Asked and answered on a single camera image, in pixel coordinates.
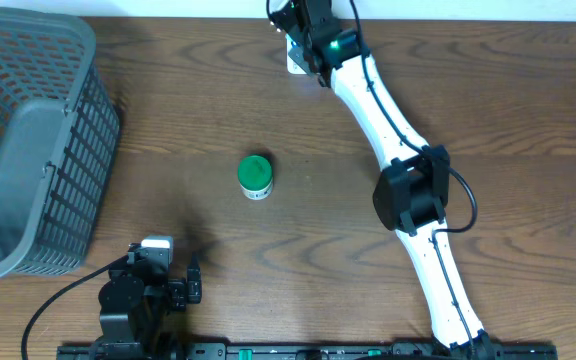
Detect green lid jar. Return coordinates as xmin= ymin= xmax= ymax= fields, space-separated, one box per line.
xmin=237 ymin=155 xmax=273 ymax=200

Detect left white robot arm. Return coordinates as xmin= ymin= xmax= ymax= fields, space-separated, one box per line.
xmin=88 ymin=244 xmax=202 ymax=360

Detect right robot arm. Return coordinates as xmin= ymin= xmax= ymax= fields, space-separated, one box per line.
xmin=265 ymin=0 xmax=496 ymax=359

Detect grey plastic basket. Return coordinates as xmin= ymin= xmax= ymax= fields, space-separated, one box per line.
xmin=0 ymin=7 xmax=120 ymax=278

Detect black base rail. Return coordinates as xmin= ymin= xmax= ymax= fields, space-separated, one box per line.
xmin=57 ymin=341 xmax=559 ymax=360

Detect black cable left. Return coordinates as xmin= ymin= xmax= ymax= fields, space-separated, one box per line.
xmin=20 ymin=254 xmax=132 ymax=360

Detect black cable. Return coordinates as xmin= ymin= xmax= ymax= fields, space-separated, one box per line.
xmin=347 ymin=0 xmax=479 ymax=346
xmin=20 ymin=254 xmax=132 ymax=360

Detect black cable right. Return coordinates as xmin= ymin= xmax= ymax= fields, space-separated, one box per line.
xmin=347 ymin=0 xmax=479 ymax=346

